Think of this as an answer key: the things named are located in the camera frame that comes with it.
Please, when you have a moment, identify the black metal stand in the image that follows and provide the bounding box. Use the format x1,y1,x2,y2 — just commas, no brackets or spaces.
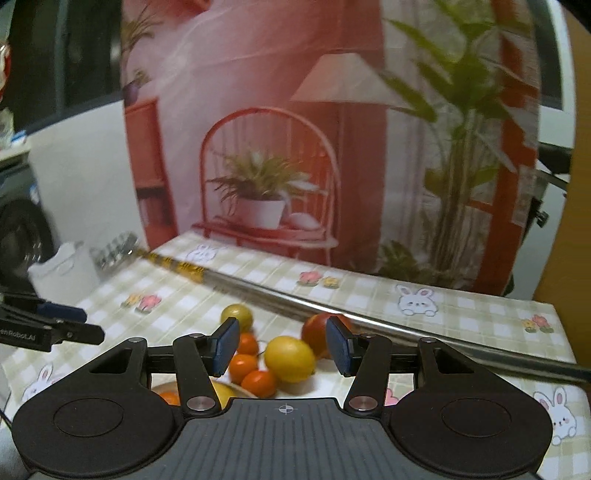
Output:
531,141,575,232

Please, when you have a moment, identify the brown wooden door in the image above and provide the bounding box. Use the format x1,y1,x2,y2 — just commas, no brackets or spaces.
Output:
533,14,591,365

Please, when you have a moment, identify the yellow-green plum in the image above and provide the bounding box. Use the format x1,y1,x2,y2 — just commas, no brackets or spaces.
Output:
220,303,254,332

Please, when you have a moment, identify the metal pole with gold end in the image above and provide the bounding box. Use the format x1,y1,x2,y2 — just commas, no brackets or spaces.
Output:
90,232,591,386

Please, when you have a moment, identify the red apple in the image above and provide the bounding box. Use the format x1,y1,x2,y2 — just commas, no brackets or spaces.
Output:
301,313,354,360

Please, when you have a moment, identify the cream round plate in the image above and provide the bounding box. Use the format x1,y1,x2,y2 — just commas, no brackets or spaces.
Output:
150,373,259,411

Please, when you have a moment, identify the printed backdrop cloth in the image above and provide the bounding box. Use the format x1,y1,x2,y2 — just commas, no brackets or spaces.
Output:
121,0,541,296

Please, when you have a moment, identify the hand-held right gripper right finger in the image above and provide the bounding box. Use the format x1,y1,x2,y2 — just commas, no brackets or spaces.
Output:
325,318,478,412

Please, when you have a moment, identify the large yellow lemon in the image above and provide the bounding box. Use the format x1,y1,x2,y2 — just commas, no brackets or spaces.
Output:
264,336,317,384

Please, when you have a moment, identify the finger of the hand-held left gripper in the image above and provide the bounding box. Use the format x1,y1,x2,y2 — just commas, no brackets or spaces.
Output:
0,293,88,324
46,320,106,346

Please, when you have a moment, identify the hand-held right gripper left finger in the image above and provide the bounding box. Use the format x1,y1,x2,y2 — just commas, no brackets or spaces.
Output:
88,318,241,415

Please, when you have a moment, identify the checked bunny print tablecloth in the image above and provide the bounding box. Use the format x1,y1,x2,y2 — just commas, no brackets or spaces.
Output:
0,231,580,462

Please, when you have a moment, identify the white plastic basket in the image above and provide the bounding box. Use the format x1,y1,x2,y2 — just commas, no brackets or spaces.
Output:
28,242,102,301

